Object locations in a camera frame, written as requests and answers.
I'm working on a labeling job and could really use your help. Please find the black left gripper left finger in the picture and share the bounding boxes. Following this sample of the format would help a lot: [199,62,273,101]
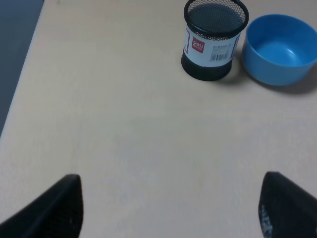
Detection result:
[0,174,84,238]

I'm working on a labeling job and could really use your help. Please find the black mesh pen holder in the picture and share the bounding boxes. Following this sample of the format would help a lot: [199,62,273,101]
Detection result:
[181,0,249,81]

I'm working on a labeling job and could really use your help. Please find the blue plastic bowl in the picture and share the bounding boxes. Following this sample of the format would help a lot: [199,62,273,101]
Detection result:
[241,14,317,86]

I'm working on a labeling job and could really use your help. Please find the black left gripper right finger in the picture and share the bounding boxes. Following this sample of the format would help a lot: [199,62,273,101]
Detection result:
[258,171,317,238]

